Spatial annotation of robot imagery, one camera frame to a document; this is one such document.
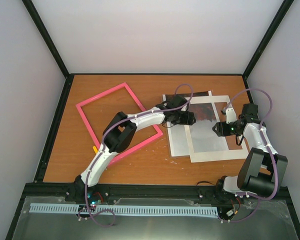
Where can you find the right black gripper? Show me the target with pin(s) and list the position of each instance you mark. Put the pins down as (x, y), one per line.
(221, 131)

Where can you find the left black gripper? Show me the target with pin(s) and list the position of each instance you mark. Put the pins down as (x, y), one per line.
(187, 120)

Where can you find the white passe-partout mat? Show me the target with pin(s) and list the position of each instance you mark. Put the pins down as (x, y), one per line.
(234, 152)

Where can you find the dark red photo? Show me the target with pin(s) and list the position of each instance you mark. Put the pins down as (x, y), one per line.
(203, 138)

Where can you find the pink picture frame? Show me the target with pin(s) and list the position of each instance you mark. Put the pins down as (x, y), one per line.
(79, 107)

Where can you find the yellow handled screwdriver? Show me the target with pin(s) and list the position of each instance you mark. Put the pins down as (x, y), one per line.
(95, 149)

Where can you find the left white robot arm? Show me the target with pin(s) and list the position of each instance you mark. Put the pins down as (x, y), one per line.
(119, 133)

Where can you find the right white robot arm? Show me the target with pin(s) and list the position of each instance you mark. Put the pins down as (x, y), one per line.
(263, 170)

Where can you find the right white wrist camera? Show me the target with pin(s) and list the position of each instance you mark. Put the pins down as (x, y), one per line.
(230, 114)

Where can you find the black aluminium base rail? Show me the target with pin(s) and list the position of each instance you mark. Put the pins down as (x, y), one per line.
(109, 193)

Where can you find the light blue cable duct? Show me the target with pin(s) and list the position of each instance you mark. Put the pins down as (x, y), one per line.
(126, 210)

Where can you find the right black corner post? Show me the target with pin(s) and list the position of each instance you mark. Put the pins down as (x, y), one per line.
(275, 23)

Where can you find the black corner post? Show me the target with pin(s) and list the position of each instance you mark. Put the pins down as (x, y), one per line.
(37, 20)
(275, 23)

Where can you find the left black corner post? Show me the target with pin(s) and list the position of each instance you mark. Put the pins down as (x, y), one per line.
(37, 20)

